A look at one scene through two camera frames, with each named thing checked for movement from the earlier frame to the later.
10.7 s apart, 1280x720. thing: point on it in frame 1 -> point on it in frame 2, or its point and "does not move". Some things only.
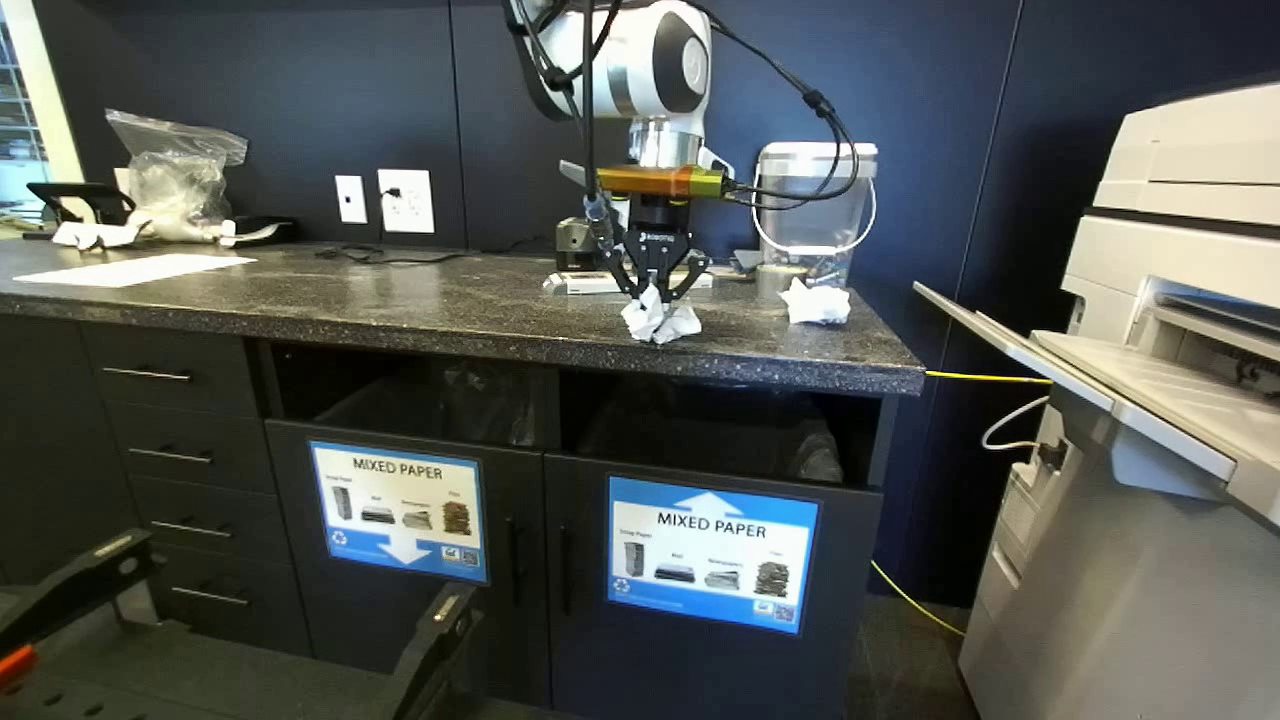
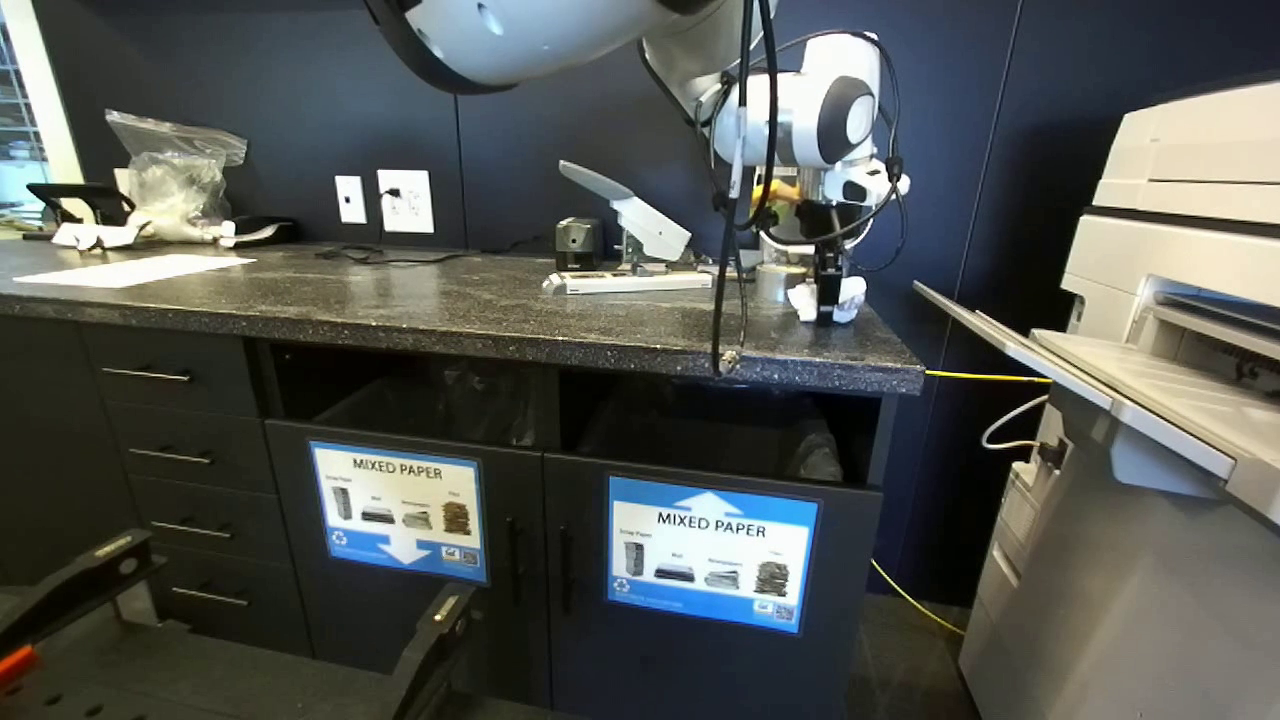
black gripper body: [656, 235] -> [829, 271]
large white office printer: [1132, 571] does not move
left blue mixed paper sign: [400, 511] does not move
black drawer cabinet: [194, 465] does not move
